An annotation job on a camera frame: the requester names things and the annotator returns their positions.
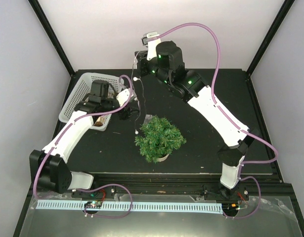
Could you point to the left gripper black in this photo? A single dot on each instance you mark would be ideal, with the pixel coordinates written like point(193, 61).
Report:
point(124, 113)

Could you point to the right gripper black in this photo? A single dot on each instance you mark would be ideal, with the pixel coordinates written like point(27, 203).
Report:
point(141, 56)

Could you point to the fairy light string white bulbs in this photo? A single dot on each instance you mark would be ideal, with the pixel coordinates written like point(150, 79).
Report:
point(133, 79)

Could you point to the small green christmas tree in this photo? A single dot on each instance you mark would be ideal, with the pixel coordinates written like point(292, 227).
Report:
point(159, 138)

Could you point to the white plastic perforated basket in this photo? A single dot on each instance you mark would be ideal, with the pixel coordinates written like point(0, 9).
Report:
point(83, 87)

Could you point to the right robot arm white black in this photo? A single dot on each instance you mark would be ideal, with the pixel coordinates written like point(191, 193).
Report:
point(165, 61)

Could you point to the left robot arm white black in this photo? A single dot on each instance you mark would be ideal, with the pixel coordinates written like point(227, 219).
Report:
point(48, 166)

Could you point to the white tree pot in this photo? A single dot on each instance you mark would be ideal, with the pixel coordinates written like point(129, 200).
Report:
point(162, 158)

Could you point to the clear battery box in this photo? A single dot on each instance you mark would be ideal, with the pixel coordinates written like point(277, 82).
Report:
point(147, 119)

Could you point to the brown pine cone front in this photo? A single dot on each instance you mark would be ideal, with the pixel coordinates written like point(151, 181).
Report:
point(98, 124)

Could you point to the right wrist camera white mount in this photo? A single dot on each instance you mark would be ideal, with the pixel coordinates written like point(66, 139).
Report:
point(151, 41)

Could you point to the black frame post left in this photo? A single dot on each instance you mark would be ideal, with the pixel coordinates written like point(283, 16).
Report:
point(39, 12)

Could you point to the black frame post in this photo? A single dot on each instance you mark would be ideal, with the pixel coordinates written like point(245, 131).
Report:
point(39, 12)
point(274, 27)

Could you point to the light blue slotted cable duct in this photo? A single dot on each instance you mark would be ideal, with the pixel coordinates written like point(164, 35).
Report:
point(124, 206)

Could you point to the black frame post right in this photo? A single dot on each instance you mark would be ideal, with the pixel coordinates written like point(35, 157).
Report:
point(274, 27)

